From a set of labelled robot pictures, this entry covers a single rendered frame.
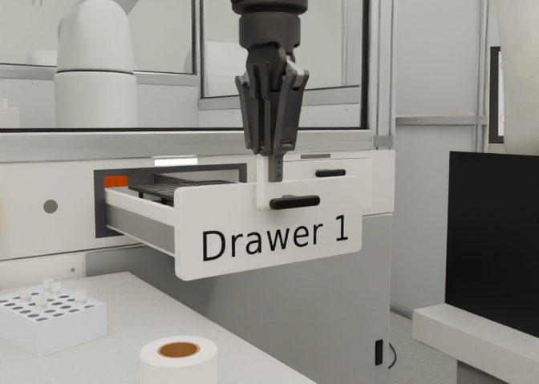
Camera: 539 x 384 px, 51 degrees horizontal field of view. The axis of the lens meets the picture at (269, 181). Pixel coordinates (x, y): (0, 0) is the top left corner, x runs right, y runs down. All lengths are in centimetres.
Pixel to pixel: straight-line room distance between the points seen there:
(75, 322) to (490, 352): 46
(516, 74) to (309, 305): 62
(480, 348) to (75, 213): 63
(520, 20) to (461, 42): 184
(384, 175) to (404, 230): 174
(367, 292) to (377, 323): 9
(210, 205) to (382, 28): 75
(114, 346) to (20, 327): 10
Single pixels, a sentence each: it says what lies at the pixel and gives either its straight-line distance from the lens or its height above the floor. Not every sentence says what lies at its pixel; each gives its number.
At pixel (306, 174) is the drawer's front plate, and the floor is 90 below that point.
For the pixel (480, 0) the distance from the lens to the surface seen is 273.
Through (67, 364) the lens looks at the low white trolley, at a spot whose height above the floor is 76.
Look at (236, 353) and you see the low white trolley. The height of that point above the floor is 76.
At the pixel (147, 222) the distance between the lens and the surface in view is 81.
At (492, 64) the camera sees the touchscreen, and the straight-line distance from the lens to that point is 153.
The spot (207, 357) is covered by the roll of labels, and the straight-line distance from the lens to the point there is 52.
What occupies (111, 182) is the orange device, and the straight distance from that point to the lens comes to 136.
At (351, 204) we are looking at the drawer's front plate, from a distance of 82.
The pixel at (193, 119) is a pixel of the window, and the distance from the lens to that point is 105.
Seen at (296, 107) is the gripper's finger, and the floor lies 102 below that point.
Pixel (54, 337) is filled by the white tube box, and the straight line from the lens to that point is 67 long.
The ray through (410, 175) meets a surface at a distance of 299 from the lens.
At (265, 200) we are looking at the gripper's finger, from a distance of 70.
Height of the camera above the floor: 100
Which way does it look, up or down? 6 degrees down
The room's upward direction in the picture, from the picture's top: straight up
